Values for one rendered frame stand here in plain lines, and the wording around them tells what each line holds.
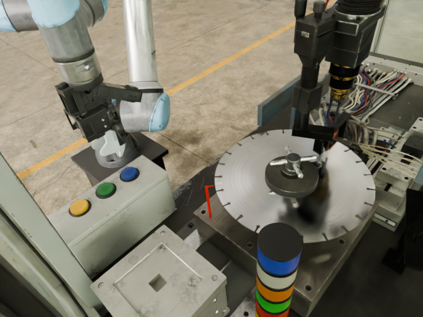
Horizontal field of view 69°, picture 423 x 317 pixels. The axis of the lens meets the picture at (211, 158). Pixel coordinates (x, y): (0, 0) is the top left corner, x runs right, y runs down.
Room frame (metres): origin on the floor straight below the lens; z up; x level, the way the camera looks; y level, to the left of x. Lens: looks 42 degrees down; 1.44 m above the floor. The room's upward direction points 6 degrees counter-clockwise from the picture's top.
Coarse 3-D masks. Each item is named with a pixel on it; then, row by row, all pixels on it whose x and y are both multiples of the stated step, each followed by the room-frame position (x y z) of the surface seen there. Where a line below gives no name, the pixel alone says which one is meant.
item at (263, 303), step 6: (258, 294) 0.17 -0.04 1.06; (258, 300) 0.17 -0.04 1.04; (264, 300) 0.16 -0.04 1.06; (288, 300) 0.16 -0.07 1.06; (264, 306) 0.16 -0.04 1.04; (270, 306) 0.15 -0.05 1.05; (276, 306) 0.15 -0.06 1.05; (282, 306) 0.15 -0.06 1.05; (288, 306) 0.16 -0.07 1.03; (270, 312) 0.15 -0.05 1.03; (276, 312) 0.15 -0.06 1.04; (282, 312) 0.15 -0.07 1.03
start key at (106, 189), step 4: (104, 184) 0.54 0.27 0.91; (108, 184) 0.54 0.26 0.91; (112, 184) 0.54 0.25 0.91; (100, 188) 0.53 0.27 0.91; (104, 188) 0.53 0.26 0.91; (108, 188) 0.52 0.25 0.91; (112, 188) 0.52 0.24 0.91; (100, 192) 0.51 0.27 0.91; (104, 192) 0.51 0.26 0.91; (108, 192) 0.51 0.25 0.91
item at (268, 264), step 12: (264, 228) 0.19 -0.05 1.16; (276, 228) 0.19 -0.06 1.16; (288, 228) 0.19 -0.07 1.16; (264, 240) 0.17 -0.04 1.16; (276, 240) 0.17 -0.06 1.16; (288, 240) 0.17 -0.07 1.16; (300, 240) 0.17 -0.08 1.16; (264, 252) 0.16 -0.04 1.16; (276, 252) 0.16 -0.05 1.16; (288, 252) 0.16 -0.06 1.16; (300, 252) 0.16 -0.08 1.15; (264, 264) 0.16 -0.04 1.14; (276, 264) 0.15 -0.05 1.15; (288, 264) 0.15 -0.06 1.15
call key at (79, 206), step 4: (80, 200) 0.50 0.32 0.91; (84, 200) 0.49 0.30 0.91; (72, 204) 0.48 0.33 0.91; (76, 204) 0.48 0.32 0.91; (80, 204) 0.48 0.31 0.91; (84, 204) 0.48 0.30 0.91; (88, 204) 0.48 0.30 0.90; (72, 208) 0.47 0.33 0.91; (76, 208) 0.47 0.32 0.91; (80, 208) 0.47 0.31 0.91; (84, 208) 0.47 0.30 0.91; (72, 212) 0.46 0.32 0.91; (76, 212) 0.46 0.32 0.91; (80, 212) 0.46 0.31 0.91
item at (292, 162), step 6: (288, 150) 0.48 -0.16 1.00; (288, 156) 0.46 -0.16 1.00; (294, 156) 0.46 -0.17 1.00; (306, 156) 0.46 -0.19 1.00; (312, 156) 0.46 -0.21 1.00; (270, 162) 0.45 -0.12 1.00; (276, 162) 0.45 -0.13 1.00; (282, 162) 0.45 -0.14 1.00; (288, 162) 0.45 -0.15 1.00; (294, 162) 0.44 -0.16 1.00; (288, 168) 0.45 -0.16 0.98; (294, 168) 0.43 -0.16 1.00; (300, 174) 0.41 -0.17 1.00
